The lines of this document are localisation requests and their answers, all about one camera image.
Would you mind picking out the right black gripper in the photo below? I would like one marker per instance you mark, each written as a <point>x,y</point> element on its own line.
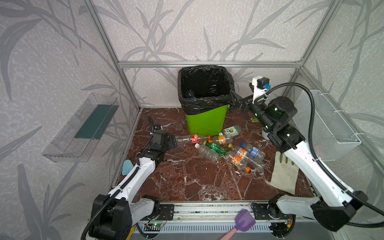
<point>247,103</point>

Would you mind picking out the coca cola bottle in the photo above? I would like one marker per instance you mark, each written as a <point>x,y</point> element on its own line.
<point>192,139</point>

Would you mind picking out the long clear bottle white cap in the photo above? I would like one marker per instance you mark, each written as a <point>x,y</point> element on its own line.
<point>207,152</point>

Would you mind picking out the green sprite bottle yellow cap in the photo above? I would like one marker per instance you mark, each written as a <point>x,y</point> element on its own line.
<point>218,149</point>

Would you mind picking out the orange fanta label bottle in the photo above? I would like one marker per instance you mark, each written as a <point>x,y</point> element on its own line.
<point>257,164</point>

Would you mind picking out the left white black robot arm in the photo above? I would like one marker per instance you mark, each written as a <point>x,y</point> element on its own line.
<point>114,214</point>

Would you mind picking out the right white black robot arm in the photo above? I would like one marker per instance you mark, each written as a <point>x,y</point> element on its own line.
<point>337,203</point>

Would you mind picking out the green plastic trash bin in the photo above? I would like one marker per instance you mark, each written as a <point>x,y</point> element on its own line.
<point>209,123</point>

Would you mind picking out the orange label bottle near bin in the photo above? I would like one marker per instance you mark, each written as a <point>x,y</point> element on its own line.
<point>221,139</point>

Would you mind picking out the black bin liner bag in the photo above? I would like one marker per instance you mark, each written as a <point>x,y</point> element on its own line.
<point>204,88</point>

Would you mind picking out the white pot artificial flowers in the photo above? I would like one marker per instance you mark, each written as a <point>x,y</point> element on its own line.
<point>264,134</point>

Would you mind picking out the teal plastic spatula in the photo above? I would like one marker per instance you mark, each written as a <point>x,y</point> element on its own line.
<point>127,167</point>

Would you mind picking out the lime label square bottle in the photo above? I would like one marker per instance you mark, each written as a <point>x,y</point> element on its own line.
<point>232,131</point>

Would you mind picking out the clear bottle blue cap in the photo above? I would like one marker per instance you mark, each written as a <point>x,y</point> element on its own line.
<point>253,151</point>

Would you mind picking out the beige cloth glove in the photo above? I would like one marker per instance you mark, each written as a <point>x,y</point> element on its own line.
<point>285,174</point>

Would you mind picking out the green circuit board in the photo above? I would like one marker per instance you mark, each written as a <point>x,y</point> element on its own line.
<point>155,226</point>

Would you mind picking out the purple plastic scoop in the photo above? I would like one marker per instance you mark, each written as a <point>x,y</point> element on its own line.
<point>243,222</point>

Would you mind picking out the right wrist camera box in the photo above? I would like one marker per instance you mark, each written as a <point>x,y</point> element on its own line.
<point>261,88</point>

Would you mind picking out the white wire mesh basket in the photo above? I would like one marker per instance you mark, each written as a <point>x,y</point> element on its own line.
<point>332,135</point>

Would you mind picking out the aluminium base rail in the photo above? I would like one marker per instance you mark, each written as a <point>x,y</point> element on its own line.
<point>214,217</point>

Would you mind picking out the clear acrylic wall shelf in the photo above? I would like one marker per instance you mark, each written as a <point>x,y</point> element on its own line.
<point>80,136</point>

